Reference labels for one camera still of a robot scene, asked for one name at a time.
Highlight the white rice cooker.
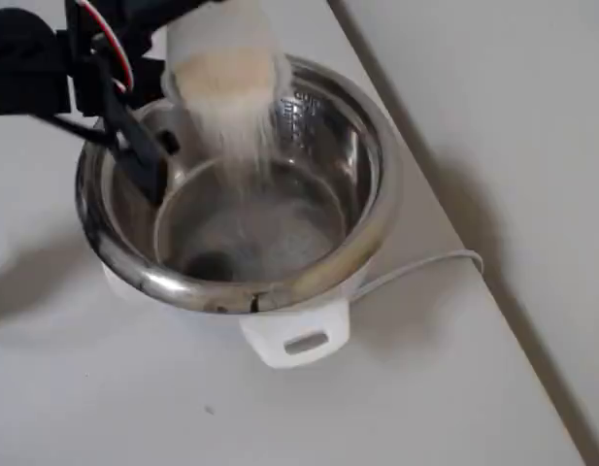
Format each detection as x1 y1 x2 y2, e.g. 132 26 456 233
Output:
100 251 374 371

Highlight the white power cord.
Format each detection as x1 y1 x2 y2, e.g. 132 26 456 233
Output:
350 248 485 301

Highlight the translucent plastic cup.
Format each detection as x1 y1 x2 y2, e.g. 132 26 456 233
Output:
161 0 294 106

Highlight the steel inner pot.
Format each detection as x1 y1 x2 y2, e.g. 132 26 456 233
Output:
74 52 403 316

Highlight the white rice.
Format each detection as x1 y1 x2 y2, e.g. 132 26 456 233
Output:
174 50 285 273

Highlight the thin black wire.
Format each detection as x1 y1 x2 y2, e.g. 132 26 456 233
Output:
24 110 121 148

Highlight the red white servo cable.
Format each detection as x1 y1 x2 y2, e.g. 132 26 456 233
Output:
77 0 136 93

